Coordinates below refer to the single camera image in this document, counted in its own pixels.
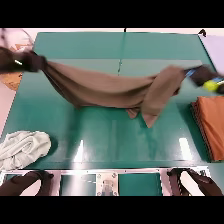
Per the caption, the orange garment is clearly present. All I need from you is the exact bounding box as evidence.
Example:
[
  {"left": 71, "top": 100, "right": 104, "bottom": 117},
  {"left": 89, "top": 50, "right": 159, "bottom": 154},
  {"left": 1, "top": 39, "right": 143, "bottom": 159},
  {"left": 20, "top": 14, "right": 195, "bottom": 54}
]
[{"left": 190, "top": 95, "right": 224, "bottom": 163}]

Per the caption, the pale grey garment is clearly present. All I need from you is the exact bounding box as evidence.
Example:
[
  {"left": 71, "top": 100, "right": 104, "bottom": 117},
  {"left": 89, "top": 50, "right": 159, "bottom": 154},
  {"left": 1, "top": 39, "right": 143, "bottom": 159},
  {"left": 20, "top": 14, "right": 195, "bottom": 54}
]
[{"left": 0, "top": 130, "right": 53, "bottom": 171}]

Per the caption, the brown T-shirt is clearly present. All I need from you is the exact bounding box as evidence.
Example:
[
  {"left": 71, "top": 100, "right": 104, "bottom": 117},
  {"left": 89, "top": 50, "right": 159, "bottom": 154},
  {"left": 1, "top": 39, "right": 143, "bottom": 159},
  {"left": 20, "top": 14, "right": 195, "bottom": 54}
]
[{"left": 41, "top": 59, "right": 188, "bottom": 130}]

